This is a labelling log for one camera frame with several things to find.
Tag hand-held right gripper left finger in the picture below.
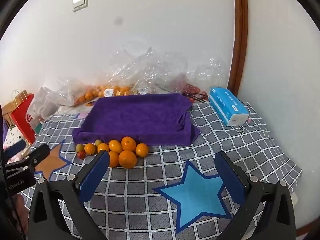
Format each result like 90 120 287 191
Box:
27 150 110 240

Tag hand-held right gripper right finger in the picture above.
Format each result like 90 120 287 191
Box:
214 151 297 240

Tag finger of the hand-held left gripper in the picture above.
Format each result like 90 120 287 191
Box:
4 141 26 156
24 144 50 173

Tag oval orange kumquat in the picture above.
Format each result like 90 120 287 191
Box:
108 140 123 154

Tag large orange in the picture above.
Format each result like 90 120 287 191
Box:
118 150 138 168

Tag stemmed orange mandarin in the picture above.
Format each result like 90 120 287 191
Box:
121 136 137 152

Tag purple towel tray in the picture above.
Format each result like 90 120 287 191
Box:
72 93 200 147

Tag clear bag of red fruits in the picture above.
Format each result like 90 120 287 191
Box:
172 56 229 104

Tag printed white cloth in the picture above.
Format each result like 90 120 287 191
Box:
2 125 33 163

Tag red paper bag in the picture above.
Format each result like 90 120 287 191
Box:
10 89 38 145

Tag brown paper bag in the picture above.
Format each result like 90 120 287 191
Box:
1 101 19 128

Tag white plastic bag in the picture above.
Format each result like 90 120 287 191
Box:
26 86 60 130

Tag pale printed sheet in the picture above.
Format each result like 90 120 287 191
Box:
54 101 97 120

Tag grey checked star bedsheet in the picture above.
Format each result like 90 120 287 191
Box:
21 100 303 240

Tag clear bag of tangerines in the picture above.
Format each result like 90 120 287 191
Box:
46 79 105 108

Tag blue tissue pack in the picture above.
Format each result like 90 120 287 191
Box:
208 86 250 127

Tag clear bag of kumquats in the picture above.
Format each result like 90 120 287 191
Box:
99 44 189 98

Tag brown wooden door frame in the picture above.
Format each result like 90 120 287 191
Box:
228 0 249 97

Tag white light switch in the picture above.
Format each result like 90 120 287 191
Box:
72 0 89 12

